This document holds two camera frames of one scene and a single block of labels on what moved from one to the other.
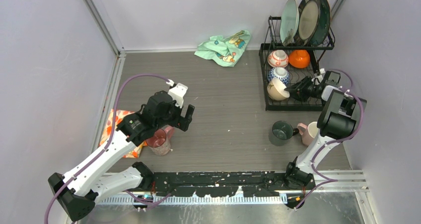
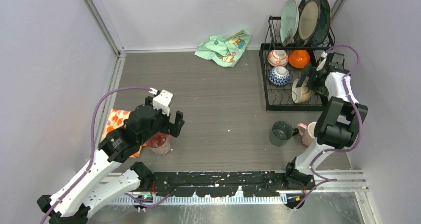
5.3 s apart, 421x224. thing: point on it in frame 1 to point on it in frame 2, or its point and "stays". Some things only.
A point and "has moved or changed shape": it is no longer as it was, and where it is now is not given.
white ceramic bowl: x=276 y=90 has moved or changed shape
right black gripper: x=297 y=90 to x=311 y=71
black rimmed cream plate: x=308 y=18 stays
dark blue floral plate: x=324 y=22 stays
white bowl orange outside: x=299 y=59 stays
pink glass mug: x=160 y=143 stays
